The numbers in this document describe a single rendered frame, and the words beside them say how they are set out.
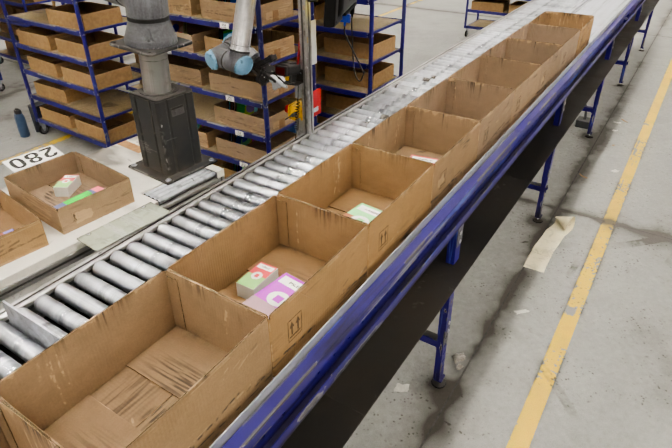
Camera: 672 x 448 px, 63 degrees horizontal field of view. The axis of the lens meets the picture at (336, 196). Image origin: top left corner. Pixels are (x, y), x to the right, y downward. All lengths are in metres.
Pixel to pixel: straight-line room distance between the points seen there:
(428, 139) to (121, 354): 1.32
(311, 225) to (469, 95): 1.17
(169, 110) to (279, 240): 0.86
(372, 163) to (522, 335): 1.25
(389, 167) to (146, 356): 0.90
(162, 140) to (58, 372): 1.23
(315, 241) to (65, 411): 0.69
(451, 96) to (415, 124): 0.39
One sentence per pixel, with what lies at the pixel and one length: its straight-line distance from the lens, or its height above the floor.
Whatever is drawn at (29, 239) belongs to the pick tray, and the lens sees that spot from 2.02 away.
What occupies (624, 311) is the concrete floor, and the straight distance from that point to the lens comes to 2.99.
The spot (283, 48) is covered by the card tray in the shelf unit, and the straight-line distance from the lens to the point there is 3.12.
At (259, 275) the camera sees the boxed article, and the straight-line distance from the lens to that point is 1.40.
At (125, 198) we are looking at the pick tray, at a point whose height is 0.78.
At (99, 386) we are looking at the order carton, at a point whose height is 0.89.
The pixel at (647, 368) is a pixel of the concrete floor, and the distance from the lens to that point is 2.75.
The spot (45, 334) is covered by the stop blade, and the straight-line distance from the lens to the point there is 1.63.
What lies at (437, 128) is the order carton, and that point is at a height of 0.99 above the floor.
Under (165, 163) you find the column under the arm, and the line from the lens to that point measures 2.29.
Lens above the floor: 1.79
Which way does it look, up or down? 30 degrees down
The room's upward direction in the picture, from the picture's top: 1 degrees counter-clockwise
